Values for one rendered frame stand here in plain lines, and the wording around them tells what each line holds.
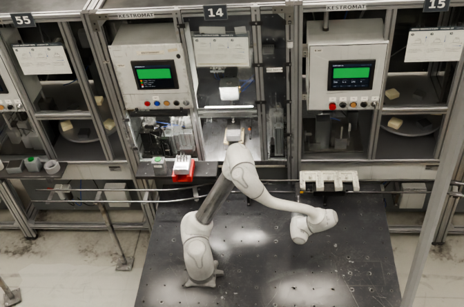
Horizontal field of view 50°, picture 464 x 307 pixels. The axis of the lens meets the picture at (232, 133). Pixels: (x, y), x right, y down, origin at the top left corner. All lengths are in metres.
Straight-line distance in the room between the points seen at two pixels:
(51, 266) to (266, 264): 1.89
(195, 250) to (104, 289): 1.31
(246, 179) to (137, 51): 0.95
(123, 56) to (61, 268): 1.98
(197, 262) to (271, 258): 0.49
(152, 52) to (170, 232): 1.18
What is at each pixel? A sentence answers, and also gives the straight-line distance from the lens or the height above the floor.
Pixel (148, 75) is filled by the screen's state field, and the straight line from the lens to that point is 2.92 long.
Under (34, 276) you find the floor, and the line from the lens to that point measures 4.29.
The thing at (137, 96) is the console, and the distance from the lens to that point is 3.06.
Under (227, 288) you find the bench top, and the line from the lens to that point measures 3.02.
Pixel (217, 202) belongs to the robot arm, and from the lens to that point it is 2.82.
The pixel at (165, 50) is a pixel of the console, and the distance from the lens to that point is 2.82.
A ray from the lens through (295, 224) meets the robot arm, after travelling 2.94.
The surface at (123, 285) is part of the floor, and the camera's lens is 3.98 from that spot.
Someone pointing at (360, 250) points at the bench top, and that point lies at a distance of 3.17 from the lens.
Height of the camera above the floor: 3.26
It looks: 42 degrees down
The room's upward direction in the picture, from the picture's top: 7 degrees counter-clockwise
